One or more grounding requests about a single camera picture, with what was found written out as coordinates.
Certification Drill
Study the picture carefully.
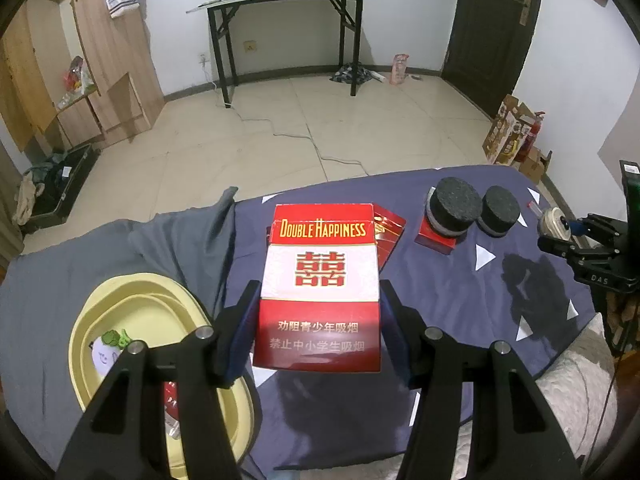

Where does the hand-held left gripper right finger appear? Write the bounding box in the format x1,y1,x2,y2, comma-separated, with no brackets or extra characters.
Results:
380,280,583,480

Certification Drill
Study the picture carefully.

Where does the black case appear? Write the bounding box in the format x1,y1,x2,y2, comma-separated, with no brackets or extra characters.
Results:
30,144,98,228

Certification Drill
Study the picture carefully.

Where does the dark brown door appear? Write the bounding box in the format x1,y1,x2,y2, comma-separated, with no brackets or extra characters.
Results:
442,0,546,103

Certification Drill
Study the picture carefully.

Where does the grey blanket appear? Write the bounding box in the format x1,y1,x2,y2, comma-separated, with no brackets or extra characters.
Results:
0,186,261,461

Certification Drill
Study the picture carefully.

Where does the red fire extinguisher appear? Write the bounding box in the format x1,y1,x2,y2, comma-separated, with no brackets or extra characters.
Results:
522,111,546,153

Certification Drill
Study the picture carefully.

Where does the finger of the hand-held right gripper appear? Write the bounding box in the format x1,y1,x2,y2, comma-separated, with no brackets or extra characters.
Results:
537,235,601,273
570,213,628,241

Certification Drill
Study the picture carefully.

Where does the colourful plastic bag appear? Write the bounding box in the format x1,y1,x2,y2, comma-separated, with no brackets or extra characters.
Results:
62,56,96,106

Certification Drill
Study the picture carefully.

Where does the yellow plastic basin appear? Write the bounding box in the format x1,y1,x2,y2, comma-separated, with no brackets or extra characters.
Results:
68,272,256,466

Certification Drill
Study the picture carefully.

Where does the red white cigarette carton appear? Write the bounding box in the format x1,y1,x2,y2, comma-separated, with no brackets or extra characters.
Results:
251,203,383,373

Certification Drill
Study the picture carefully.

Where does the large black foam cylinder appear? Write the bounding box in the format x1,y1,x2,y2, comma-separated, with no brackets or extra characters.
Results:
424,176,483,238

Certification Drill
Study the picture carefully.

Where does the pink bag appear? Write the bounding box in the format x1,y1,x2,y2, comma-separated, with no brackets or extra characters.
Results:
390,53,410,86

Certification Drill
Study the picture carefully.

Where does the white round roll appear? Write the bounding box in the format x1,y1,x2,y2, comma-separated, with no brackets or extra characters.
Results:
537,207,573,243

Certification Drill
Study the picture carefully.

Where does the printed cardboard box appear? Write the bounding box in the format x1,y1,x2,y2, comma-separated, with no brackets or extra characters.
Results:
482,95,536,166

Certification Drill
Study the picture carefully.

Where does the pale quilted blanket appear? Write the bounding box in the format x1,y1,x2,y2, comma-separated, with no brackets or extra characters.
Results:
535,312,623,466

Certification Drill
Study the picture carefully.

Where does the small brown cardboard box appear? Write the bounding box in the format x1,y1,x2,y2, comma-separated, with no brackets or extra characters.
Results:
520,146,552,183

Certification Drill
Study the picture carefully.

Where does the wooden wardrobe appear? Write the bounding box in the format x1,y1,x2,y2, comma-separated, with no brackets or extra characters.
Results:
0,0,166,153

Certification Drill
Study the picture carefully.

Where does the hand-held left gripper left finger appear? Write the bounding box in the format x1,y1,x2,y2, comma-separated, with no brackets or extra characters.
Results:
54,280,262,480

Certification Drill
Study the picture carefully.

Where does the navy sheet with white triangles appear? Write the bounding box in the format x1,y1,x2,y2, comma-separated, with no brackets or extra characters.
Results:
220,165,596,471

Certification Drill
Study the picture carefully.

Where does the small red box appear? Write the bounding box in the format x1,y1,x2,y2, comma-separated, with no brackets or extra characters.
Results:
413,217,458,256

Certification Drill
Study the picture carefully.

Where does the beige cloth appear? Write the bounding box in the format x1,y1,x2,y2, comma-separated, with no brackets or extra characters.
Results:
12,170,46,226

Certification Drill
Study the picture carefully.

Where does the small red white packet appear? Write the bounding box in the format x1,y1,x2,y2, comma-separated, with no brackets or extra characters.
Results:
162,381,182,438

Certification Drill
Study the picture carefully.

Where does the dark patterned cloth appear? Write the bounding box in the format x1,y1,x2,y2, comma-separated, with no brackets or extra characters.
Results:
330,62,376,86

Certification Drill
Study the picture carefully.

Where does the small black foam cylinder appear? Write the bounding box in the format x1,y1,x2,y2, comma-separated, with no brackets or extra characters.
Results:
476,186,522,238

